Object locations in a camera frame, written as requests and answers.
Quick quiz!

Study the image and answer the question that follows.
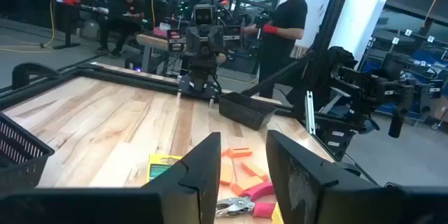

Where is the black mesh basket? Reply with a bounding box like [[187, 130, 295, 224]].
[[0, 111, 56, 192], [218, 90, 278, 132]]

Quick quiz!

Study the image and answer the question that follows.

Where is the black controller box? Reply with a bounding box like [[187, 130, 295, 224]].
[[314, 118, 358, 162]]

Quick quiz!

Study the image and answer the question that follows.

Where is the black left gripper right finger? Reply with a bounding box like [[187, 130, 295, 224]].
[[265, 129, 448, 224]]

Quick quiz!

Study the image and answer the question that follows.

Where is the yellow blister card pack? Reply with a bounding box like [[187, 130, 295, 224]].
[[271, 202, 285, 224], [146, 153, 183, 183]]

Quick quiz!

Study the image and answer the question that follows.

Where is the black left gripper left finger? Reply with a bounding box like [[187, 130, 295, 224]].
[[0, 132, 222, 224]]

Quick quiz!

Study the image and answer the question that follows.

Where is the silver aluminium bar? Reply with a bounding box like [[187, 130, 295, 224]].
[[304, 90, 316, 137]]

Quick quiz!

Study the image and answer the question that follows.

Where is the person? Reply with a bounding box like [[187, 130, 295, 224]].
[[240, 0, 309, 99], [94, 0, 147, 57]]

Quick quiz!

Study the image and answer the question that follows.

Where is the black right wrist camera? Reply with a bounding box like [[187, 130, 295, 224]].
[[193, 3, 215, 26]]

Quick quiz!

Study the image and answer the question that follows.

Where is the orange eraser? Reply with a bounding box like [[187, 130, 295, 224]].
[[226, 147, 253, 159], [220, 163, 235, 186], [240, 160, 270, 183], [230, 175, 265, 197]]

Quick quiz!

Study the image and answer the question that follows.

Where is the yellow cable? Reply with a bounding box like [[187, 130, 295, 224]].
[[0, 0, 76, 54]]

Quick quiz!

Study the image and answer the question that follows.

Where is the black pedestal stand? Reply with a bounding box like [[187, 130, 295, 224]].
[[52, 2, 82, 50]]

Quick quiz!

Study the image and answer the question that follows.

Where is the shelf with blue bins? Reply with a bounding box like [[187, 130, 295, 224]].
[[360, 47, 448, 113]]

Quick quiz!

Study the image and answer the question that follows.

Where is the wooden workbench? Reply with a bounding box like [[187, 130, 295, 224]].
[[135, 31, 192, 75]]

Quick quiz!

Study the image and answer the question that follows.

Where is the pink-handled hole puncher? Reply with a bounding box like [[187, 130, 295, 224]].
[[214, 181, 277, 219]]

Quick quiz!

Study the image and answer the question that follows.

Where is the black device with red lights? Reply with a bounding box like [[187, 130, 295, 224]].
[[167, 28, 186, 54]]

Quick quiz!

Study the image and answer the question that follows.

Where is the black frame handle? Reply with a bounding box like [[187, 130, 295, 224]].
[[11, 62, 63, 90]]

